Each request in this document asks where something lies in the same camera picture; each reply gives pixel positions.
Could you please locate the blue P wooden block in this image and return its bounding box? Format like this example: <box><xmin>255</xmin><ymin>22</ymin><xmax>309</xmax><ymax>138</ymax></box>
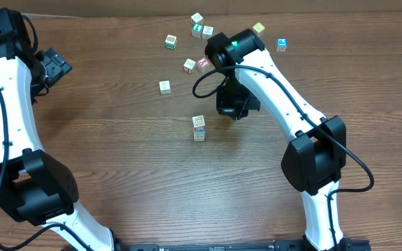
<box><xmin>276</xmin><ymin>38</ymin><xmax>288</xmax><ymax>52</ymax></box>

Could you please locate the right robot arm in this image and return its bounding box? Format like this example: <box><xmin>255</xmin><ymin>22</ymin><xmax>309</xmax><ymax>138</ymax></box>
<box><xmin>204</xmin><ymin>29</ymin><xmax>346</xmax><ymax>250</ymax></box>

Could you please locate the red letter wooden block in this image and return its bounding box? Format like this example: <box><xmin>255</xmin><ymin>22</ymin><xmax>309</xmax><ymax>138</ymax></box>
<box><xmin>196</xmin><ymin>57</ymin><xmax>211</xmax><ymax>73</ymax></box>

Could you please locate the red edged patterned block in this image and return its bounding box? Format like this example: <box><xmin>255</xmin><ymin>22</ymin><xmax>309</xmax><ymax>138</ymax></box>
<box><xmin>192</xmin><ymin>115</ymin><xmax>206</xmax><ymax>128</ymax></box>

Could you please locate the top plain wooden block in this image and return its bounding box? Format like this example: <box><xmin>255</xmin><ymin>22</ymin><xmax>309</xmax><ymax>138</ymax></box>
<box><xmin>191</xmin><ymin>13</ymin><xmax>204</xmax><ymax>24</ymax></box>

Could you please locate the plain block beside green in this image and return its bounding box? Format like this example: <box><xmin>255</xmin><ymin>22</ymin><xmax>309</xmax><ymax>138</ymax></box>
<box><xmin>202</xmin><ymin>26</ymin><xmax>214</xmax><ymax>39</ymax></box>

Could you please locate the plain block lower left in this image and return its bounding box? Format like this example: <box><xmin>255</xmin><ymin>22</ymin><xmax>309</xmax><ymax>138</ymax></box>
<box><xmin>159</xmin><ymin>80</ymin><xmax>171</xmax><ymax>95</ymax></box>

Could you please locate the green edged wooden block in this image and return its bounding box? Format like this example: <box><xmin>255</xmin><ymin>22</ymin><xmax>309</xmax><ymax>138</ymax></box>
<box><xmin>165</xmin><ymin>34</ymin><xmax>177</xmax><ymax>50</ymax></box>

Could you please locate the blue D wooden block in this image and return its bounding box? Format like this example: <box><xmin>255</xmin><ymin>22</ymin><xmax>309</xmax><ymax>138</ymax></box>
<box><xmin>193</xmin><ymin>135</ymin><xmax>205</xmax><ymax>142</ymax></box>

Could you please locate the green letter wooden block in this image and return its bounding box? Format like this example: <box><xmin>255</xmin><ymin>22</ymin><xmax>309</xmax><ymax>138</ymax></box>
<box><xmin>191</xmin><ymin>23</ymin><xmax>203</xmax><ymax>38</ymax></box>

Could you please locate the red edged plain block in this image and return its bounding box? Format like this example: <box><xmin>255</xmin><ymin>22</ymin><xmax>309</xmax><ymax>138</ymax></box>
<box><xmin>183</xmin><ymin>59</ymin><xmax>196</xmax><ymax>74</ymax></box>

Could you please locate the yellow block upper right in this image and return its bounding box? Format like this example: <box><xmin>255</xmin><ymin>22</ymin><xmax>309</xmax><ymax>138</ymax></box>
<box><xmin>252</xmin><ymin>22</ymin><xmax>265</xmax><ymax>37</ymax></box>

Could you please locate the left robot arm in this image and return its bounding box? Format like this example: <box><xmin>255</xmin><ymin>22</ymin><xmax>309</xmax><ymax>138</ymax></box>
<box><xmin>0</xmin><ymin>8</ymin><xmax>123</xmax><ymax>250</ymax></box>

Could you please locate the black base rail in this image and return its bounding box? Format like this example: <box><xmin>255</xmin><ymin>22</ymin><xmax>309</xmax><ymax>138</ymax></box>
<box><xmin>110</xmin><ymin>238</ymin><xmax>373</xmax><ymax>251</ymax></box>

